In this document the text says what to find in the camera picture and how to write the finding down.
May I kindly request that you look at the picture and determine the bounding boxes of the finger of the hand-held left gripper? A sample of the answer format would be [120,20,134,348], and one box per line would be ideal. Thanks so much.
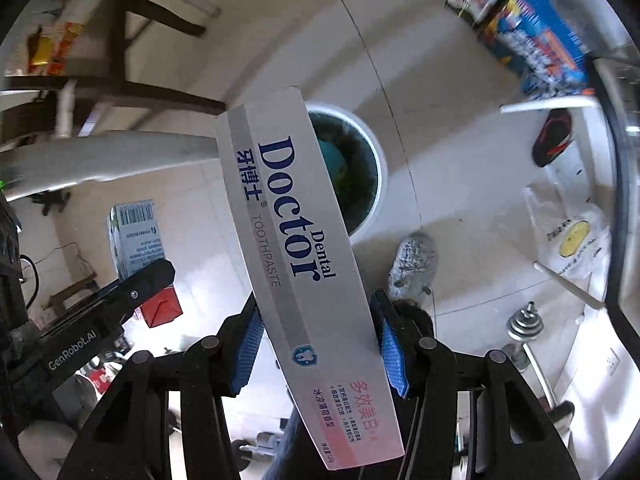
[96,258,177,322]

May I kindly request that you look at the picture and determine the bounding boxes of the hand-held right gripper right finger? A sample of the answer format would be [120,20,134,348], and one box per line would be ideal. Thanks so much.
[369,289,577,480]

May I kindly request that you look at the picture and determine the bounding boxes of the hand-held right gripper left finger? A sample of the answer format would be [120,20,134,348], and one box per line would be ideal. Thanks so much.
[57,292,267,480]

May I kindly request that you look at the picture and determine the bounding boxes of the small green white red box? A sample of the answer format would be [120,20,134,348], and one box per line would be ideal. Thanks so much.
[107,198,182,330]

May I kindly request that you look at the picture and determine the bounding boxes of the white toothpaste box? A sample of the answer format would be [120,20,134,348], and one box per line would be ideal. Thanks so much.
[214,87,407,472]

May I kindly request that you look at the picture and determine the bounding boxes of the white round trash bin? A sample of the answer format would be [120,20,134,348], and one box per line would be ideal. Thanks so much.
[304,102,389,241]

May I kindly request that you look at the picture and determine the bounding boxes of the grey shoe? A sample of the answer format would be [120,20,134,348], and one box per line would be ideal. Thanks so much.
[388,232,440,304]

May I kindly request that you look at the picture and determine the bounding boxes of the white table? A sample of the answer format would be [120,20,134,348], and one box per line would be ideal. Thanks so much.
[0,130,224,202]

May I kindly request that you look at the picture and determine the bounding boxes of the metal dumbbell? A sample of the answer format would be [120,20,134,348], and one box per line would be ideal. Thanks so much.
[502,301,546,367]

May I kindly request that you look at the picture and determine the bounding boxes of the white stick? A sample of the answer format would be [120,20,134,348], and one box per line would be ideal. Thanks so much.
[532,261,607,311]

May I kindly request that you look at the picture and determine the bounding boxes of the white plastic bag yellow circle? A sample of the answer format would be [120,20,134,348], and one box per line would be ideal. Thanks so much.
[522,179,614,282]

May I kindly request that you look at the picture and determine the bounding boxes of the orange snack packet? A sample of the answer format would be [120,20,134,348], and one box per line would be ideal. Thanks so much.
[49,21,85,76]

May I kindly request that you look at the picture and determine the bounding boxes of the yellow snack packet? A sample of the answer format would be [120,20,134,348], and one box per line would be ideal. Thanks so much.
[26,27,56,75]

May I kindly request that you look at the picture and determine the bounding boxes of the black red slipper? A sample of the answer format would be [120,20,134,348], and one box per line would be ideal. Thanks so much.
[530,109,574,167]

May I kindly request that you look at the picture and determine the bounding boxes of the white shelf board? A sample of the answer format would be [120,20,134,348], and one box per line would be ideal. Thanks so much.
[500,95,599,114]

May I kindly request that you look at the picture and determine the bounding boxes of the black curved tube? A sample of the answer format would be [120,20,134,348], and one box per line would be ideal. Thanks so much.
[584,56,640,343]

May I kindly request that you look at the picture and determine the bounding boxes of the blue printed box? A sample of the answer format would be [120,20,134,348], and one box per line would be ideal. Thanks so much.
[479,0,597,97]

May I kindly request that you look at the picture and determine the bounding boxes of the black floor cable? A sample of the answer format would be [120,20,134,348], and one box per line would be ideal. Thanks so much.
[19,242,98,311]

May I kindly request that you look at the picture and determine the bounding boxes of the dark wooden furniture frame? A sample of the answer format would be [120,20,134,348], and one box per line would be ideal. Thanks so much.
[0,0,227,137]

